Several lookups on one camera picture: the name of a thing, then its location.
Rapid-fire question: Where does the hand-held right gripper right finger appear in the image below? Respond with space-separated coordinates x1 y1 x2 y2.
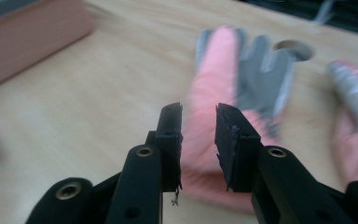
214 103 357 224

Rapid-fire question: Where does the pink glove with grey palm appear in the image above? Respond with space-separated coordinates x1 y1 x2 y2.
179 25 296 213

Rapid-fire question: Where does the pink basin with grey rim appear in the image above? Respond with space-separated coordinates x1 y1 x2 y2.
0 0 94 94

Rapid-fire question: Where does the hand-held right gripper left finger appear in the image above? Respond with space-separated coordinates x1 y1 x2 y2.
104 102 184 224

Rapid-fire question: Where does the pink padded glove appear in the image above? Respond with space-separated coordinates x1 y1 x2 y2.
325 60 358 185

